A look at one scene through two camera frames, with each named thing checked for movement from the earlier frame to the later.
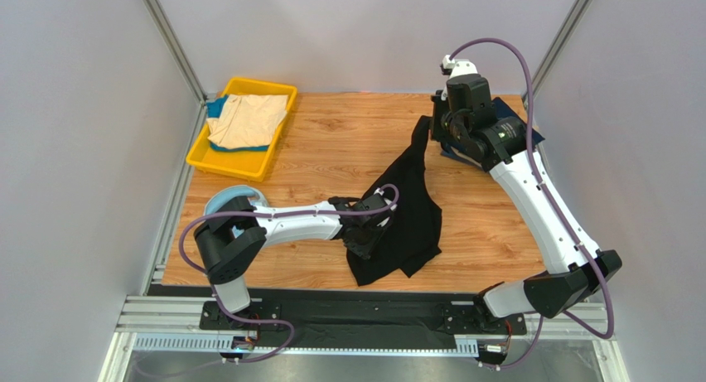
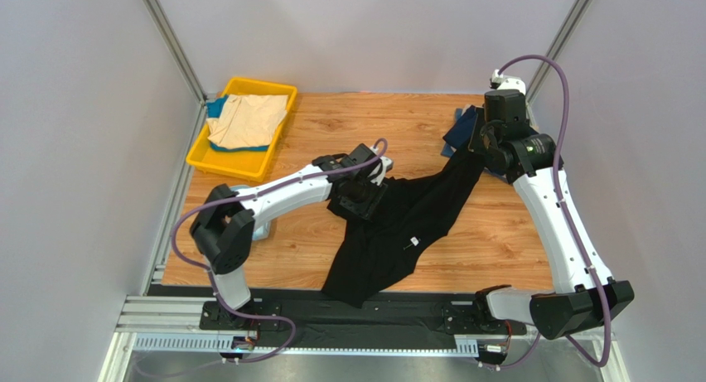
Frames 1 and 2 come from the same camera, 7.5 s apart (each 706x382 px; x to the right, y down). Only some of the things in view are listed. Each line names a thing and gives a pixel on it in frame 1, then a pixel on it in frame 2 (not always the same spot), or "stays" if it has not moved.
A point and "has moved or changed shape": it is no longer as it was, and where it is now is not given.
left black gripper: (365, 250) to (368, 208)
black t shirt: (414, 233) has moved or changed shape
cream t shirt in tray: (248, 120) stays
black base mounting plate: (386, 317) stays
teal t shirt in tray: (215, 110) stays
